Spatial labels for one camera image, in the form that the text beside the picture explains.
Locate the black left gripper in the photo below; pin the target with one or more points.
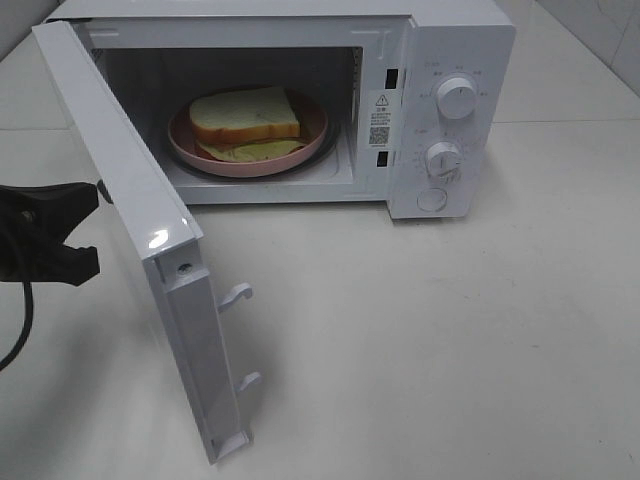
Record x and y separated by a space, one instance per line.
32 220

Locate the white microwave door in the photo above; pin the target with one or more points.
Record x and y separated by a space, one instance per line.
164 233

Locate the pink round plate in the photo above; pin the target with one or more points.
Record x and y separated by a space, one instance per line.
314 128

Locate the white bread sandwich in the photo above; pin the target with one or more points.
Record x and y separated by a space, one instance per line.
246 126

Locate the round white door button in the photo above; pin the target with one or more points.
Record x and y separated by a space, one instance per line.
432 200

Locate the glass microwave turntable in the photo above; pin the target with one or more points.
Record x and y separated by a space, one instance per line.
330 145

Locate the white warning label sticker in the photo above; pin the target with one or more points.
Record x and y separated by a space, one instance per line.
383 109

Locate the white microwave oven body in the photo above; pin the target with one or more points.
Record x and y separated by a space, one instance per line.
157 55

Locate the white lower microwave knob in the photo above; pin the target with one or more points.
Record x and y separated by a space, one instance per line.
443 159

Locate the white microwave knob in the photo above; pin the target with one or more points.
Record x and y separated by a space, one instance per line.
443 159
456 96

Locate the white upper microwave knob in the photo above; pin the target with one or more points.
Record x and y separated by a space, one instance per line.
456 96

